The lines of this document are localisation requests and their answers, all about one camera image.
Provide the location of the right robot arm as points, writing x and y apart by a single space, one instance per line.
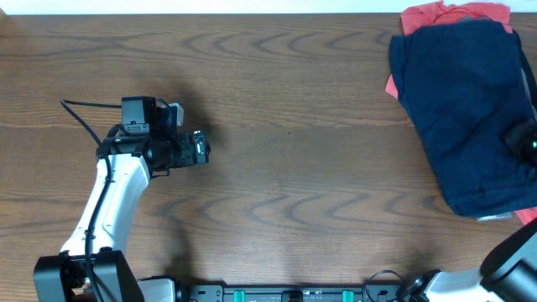
503 268

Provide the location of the red garment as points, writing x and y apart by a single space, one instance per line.
438 13

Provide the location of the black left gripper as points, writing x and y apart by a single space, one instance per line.
200 147

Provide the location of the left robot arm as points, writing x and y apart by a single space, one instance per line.
91 265

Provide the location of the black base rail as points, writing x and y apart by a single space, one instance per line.
361 293

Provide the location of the navy blue shorts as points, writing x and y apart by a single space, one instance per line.
417 80

